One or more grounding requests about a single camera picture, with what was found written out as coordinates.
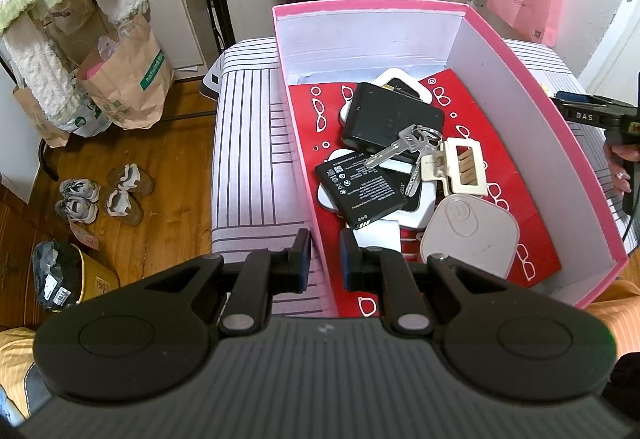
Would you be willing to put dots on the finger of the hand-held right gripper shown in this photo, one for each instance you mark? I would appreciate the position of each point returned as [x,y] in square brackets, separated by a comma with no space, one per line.
[590,115]
[572,96]

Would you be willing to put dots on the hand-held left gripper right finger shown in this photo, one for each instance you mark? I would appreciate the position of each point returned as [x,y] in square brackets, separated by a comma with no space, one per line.
[346,259]

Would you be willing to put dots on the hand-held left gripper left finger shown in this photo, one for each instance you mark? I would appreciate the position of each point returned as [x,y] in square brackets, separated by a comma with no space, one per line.
[303,264]

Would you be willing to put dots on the white charger plug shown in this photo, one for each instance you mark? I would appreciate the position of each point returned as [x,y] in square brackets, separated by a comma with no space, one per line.
[375,239]

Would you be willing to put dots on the black phone battery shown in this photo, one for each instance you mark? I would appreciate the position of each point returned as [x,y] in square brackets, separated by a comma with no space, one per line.
[357,189]

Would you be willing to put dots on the mobile router without back cover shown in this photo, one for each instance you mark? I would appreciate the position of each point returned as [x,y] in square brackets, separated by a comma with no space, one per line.
[405,199]

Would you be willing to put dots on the bunch of silver keys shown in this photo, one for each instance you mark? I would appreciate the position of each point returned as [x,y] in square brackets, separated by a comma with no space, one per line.
[400,146]

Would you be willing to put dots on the beige rounded case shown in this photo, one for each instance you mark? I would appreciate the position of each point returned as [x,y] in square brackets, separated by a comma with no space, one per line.
[470,234]

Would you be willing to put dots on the perfume bottle white cap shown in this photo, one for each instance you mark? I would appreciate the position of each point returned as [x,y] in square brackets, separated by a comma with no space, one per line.
[477,184]

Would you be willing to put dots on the black power bank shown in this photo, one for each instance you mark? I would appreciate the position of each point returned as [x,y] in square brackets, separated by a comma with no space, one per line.
[390,116]

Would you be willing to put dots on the white mobile router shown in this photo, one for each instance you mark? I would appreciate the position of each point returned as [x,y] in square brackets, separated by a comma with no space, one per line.
[422,89]

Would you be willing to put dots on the pink cardboard box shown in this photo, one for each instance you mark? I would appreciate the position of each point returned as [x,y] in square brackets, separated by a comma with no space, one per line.
[375,34]

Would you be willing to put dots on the person's right hand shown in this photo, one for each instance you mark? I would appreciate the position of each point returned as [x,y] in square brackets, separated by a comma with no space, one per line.
[617,166]

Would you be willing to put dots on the white door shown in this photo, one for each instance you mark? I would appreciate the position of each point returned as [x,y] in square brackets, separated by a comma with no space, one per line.
[617,19]

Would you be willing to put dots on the purple striped tablecloth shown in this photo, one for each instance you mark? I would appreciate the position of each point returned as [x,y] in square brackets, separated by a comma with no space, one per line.
[250,144]

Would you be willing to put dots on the brown fluffy boot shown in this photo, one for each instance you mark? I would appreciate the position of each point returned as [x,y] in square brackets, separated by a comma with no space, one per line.
[124,206]
[132,178]

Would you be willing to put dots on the orange striped pants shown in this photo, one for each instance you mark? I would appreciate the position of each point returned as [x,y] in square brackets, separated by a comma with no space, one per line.
[615,319]

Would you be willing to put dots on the yellow bin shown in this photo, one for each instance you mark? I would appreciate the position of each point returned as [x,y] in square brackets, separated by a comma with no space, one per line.
[97,276]

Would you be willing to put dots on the pink paper tag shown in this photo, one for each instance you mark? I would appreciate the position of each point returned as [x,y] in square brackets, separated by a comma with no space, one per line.
[84,235]

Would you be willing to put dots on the white grey sneaker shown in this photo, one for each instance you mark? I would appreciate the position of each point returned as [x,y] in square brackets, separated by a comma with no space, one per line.
[75,210]
[80,189]

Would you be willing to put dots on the dark plastic bag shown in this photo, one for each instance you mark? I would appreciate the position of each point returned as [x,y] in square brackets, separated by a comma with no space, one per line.
[55,276]

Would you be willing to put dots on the brown paper bag green label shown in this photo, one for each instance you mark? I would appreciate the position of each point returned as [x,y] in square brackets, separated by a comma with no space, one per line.
[130,79]

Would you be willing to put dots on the white green plastic bag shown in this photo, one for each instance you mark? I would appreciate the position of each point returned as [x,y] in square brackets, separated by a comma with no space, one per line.
[87,116]

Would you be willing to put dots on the small brown paper bag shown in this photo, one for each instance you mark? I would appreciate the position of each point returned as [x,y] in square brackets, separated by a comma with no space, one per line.
[35,119]

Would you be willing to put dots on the plain brown paper bag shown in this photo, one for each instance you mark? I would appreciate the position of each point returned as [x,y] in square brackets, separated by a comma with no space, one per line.
[70,24]

